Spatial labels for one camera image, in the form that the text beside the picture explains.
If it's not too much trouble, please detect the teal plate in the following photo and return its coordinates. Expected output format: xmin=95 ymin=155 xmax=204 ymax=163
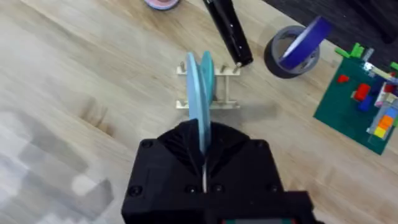
xmin=200 ymin=50 xmax=216 ymax=105

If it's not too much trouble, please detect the light blue plate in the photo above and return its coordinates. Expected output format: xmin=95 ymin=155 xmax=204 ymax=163
xmin=185 ymin=52 xmax=212 ymax=154

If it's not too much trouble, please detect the blue tape roll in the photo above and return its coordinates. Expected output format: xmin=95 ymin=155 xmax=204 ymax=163
xmin=279 ymin=16 xmax=333 ymax=71

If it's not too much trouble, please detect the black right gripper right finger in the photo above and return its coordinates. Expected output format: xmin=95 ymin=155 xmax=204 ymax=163
xmin=205 ymin=121 xmax=284 ymax=200

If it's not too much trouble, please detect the green board with toy blocks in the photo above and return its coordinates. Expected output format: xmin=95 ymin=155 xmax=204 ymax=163
xmin=313 ymin=42 xmax=398 ymax=156

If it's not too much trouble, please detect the pink tape roll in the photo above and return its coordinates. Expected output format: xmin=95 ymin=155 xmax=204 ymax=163
xmin=144 ymin=0 xmax=180 ymax=11

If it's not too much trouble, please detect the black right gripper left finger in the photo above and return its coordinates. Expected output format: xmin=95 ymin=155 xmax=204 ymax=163
xmin=121 ymin=118 xmax=206 ymax=215

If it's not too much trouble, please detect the small wooden peg rack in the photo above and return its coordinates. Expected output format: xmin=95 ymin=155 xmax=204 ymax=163
xmin=175 ymin=62 xmax=241 ymax=110

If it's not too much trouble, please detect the grey tape roll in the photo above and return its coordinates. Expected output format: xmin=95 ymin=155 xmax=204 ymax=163
xmin=263 ymin=25 xmax=321 ymax=79

